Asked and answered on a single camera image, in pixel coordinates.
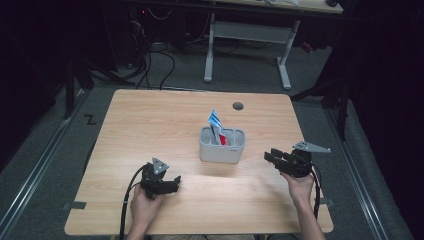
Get black floor cables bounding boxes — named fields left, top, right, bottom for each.
left=131, top=19, right=177, bottom=91

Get person's right hand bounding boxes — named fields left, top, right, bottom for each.
left=280, top=171, right=316, bottom=205

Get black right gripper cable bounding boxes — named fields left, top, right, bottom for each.
left=310, top=166, right=323, bottom=220

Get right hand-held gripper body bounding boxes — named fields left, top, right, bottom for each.
left=283, top=140, right=332, bottom=178

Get black metal stand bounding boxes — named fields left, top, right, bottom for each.
left=289, top=74, right=353, bottom=142
left=62, top=56, right=136, bottom=121

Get small red object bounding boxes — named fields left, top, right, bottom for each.
left=300, top=41, right=315, bottom=55

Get wooden desk with white legs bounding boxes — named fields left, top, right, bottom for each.
left=202, top=0, right=344, bottom=92

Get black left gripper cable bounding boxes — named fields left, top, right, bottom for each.
left=118, top=163, right=149, bottom=240

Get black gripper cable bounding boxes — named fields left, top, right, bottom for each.
left=118, top=163, right=149, bottom=240
left=310, top=166, right=323, bottom=220

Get grey plastic organizer box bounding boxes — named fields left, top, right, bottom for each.
left=199, top=125, right=247, bottom=165

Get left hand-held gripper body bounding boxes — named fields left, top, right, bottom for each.
left=139, top=157, right=170, bottom=200

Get metal floor rail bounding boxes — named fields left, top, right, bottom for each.
left=323, top=105, right=390, bottom=240
left=0, top=89, right=88, bottom=236

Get white red blue toothpaste tube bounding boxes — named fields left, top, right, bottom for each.
left=207, top=108, right=230, bottom=147

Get person's left hand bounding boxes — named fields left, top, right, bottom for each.
left=129, top=191, right=165, bottom=228

